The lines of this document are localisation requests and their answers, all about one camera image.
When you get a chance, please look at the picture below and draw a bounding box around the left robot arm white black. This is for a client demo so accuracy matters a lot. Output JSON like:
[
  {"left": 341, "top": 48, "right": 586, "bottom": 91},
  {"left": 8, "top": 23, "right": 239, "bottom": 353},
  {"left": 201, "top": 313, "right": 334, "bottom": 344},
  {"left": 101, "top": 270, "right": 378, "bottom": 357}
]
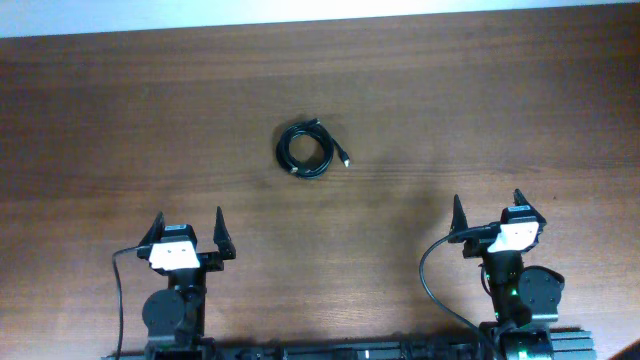
[{"left": 136, "top": 208, "right": 236, "bottom": 360}]

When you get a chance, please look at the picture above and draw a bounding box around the black usb cable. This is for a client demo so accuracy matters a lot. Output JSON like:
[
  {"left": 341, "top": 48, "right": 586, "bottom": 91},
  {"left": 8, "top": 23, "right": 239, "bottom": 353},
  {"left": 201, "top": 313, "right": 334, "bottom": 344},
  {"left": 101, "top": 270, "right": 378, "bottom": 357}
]
[
  {"left": 275, "top": 117, "right": 335, "bottom": 180},
  {"left": 275, "top": 122, "right": 351, "bottom": 180},
  {"left": 275, "top": 122, "right": 335, "bottom": 180}
]

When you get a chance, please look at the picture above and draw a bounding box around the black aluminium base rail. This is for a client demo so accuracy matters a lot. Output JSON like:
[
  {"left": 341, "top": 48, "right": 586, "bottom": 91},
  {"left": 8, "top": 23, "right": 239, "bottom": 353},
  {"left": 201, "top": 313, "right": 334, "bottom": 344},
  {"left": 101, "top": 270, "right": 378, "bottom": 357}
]
[{"left": 101, "top": 327, "right": 597, "bottom": 360}]

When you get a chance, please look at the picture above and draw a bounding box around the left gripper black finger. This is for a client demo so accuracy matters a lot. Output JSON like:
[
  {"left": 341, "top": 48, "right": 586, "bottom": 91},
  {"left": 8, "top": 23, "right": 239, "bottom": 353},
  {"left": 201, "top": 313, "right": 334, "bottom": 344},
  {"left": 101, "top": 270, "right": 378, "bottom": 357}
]
[
  {"left": 138, "top": 211, "right": 165, "bottom": 247},
  {"left": 213, "top": 207, "right": 236, "bottom": 260}
]

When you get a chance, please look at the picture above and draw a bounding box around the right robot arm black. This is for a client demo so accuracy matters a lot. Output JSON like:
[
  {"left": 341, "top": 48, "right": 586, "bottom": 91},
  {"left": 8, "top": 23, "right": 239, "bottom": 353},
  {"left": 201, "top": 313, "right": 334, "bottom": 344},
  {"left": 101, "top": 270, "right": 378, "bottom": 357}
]
[{"left": 447, "top": 189, "right": 565, "bottom": 359}]

